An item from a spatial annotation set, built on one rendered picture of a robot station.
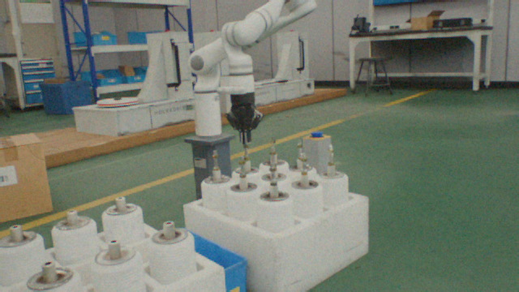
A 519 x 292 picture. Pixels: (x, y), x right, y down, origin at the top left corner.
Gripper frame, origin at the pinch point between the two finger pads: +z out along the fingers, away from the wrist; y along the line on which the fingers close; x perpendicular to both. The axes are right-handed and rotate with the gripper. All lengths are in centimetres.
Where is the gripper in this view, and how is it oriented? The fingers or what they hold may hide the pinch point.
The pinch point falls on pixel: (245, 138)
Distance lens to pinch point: 133.8
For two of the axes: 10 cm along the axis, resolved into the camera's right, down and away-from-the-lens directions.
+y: -8.7, -0.5, 4.9
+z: 0.6, 9.7, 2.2
